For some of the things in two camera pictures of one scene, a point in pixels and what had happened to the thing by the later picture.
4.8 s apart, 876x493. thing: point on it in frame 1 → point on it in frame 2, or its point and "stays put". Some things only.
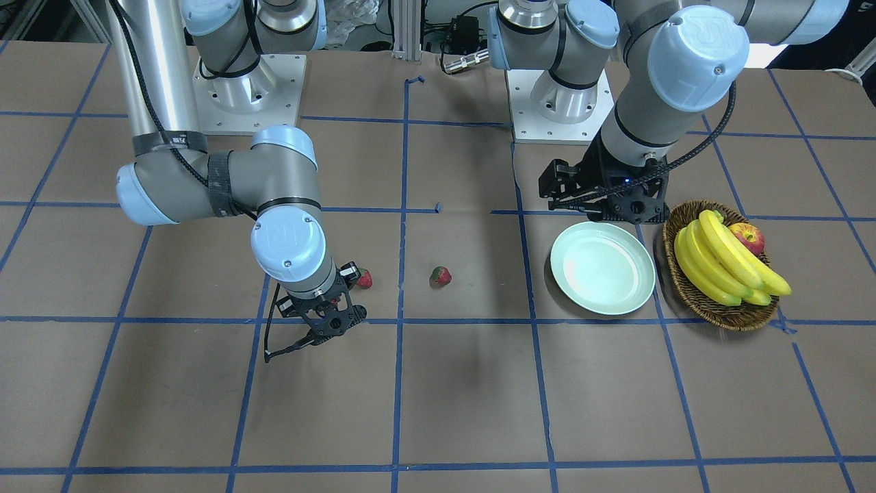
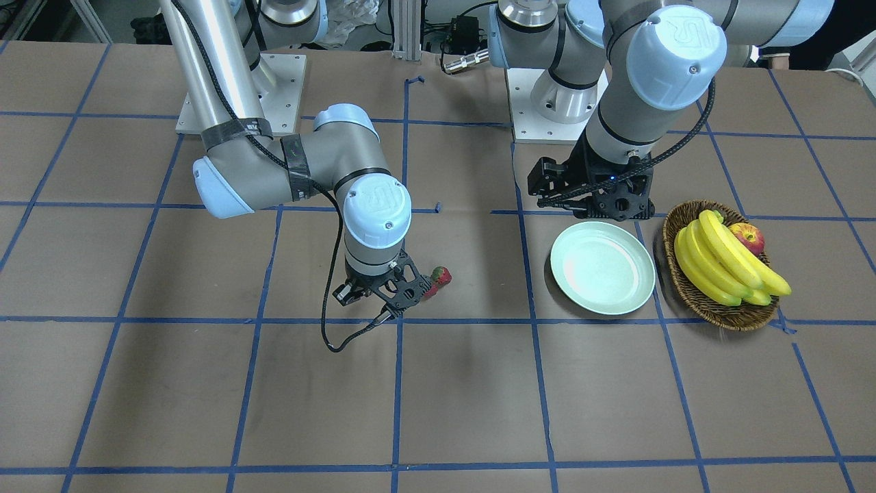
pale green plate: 602,268 stays put
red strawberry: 440,276 stays put
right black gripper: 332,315 → 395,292
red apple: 751,235 stays put
